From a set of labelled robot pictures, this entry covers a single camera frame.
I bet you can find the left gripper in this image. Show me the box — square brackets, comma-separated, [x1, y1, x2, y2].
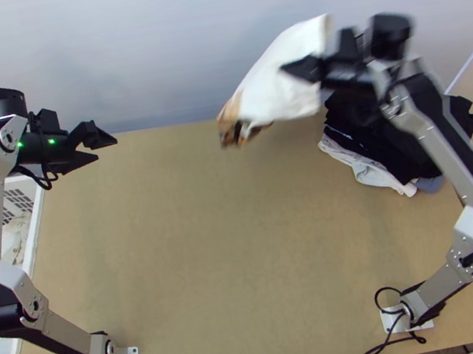
[50, 115, 122, 175]

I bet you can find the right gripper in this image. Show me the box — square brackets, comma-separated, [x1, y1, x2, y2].
[277, 37, 379, 101]

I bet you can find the white t-shirt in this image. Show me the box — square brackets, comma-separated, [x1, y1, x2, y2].
[202, 13, 352, 150]

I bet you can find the white laundry basket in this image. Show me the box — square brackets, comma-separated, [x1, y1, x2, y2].
[0, 172, 71, 354]

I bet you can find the heap of clothes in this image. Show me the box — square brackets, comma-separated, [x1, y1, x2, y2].
[309, 61, 473, 212]

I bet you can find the white garment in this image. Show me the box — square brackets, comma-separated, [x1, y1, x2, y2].
[0, 209, 39, 268]

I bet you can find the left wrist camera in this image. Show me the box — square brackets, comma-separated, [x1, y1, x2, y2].
[32, 106, 63, 138]

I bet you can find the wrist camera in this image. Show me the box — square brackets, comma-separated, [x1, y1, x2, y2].
[32, 106, 63, 138]
[332, 24, 369, 63]

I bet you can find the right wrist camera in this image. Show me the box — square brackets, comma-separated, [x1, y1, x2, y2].
[332, 24, 369, 63]

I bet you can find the black cable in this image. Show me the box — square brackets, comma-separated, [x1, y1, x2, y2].
[17, 158, 64, 196]
[372, 282, 426, 350]

